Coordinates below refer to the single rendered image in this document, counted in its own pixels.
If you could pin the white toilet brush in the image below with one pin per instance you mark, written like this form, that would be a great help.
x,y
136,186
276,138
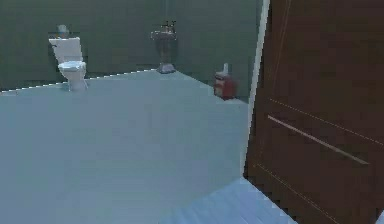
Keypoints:
x,y
225,69

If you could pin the white toilet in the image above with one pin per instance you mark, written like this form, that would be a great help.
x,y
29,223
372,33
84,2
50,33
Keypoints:
x,y
70,60

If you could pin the dark brown room door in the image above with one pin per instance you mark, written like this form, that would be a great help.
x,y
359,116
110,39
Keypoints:
x,y
320,100

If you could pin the grey pedestal sink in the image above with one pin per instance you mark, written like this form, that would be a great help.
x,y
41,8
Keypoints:
x,y
165,43

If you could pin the small pale roll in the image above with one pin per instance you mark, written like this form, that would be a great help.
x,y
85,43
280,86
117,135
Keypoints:
x,y
62,29

